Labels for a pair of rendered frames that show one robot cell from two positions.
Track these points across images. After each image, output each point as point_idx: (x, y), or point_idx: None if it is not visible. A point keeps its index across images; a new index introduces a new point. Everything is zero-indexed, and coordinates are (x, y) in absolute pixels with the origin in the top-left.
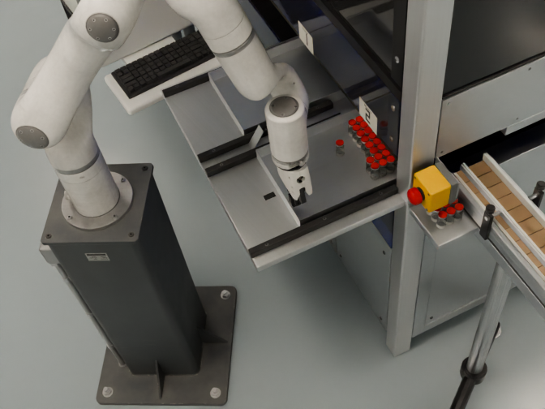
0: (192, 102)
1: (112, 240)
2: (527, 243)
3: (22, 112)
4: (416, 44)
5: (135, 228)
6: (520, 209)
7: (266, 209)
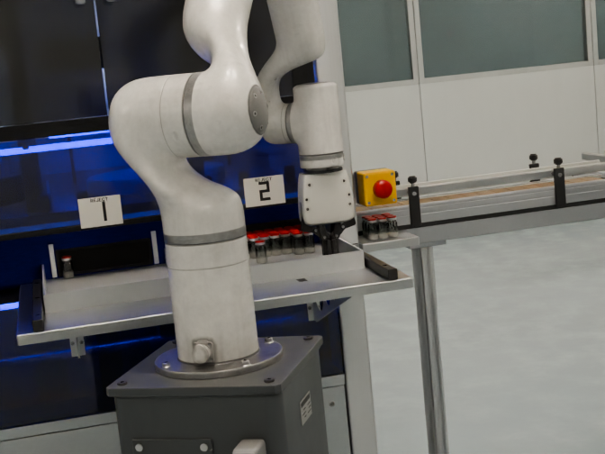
0: (77, 318)
1: (311, 347)
2: (449, 186)
3: (242, 68)
4: (329, 13)
5: (296, 338)
6: (401, 202)
7: (323, 279)
